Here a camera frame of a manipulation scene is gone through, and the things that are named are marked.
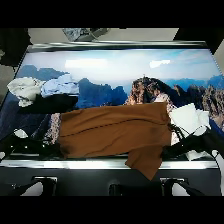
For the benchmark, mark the brown T-shirt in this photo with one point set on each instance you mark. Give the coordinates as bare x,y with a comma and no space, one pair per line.
113,130

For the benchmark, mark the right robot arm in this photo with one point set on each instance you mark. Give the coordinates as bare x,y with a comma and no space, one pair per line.
196,142

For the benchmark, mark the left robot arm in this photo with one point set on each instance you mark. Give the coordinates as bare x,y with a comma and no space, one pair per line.
20,144

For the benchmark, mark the light blue garment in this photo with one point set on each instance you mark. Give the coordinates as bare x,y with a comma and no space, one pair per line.
60,85

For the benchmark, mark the black garment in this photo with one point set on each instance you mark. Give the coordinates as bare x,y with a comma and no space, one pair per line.
50,104

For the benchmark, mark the white folded garment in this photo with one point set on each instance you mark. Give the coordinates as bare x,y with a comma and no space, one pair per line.
188,120

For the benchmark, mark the silver frame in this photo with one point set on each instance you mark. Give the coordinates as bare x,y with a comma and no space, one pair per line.
110,165

